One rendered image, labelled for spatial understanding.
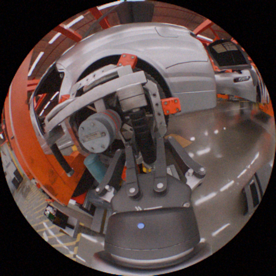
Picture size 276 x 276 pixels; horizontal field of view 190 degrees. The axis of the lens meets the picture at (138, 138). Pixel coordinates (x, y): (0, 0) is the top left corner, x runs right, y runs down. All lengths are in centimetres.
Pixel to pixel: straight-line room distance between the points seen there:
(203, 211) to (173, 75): 114
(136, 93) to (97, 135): 19
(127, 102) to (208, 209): 102
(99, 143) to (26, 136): 50
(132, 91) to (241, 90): 236
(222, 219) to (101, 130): 114
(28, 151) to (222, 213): 150
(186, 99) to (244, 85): 197
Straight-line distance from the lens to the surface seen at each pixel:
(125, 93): 17
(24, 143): 63
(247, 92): 244
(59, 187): 68
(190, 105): 70
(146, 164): 23
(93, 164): 44
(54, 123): 36
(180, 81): 66
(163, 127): 42
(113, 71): 22
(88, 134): 32
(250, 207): 113
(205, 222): 98
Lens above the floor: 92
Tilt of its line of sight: 24 degrees down
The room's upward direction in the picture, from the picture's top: 18 degrees counter-clockwise
